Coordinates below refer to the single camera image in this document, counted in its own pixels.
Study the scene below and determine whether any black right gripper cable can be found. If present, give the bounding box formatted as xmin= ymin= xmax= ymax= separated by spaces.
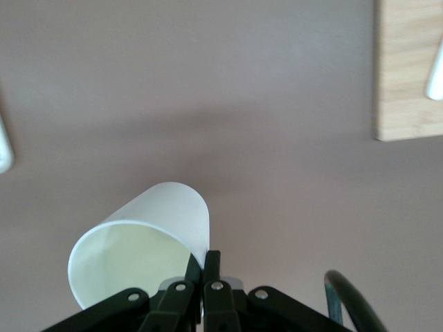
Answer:
xmin=323 ymin=269 xmax=389 ymax=332

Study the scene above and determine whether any cream bear print tray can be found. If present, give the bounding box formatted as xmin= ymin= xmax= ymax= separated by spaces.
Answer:
xmin=0 ymin=81 xmax=15 ymax=174

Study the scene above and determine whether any white plastic knife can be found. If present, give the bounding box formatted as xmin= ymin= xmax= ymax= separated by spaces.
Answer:
xmin=424 ymin=43 xmax=443 ymax=102

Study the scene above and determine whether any white IKEA cup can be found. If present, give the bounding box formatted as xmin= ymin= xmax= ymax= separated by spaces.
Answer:
xmin=67 ymin=181 xmax=212 ymax=311

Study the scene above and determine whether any bamboo cutting board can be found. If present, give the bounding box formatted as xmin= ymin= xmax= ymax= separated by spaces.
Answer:
xmin=372 ymin=0 xmax=443 ymax=142

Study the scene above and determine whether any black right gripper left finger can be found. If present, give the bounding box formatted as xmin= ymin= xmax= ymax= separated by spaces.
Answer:
xmin=41 ymin=255 xmax=204 ymax=332

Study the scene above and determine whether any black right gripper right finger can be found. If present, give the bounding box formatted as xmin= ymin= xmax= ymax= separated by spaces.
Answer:
xmin=202 ymin=249 xmax=347 ymax=332

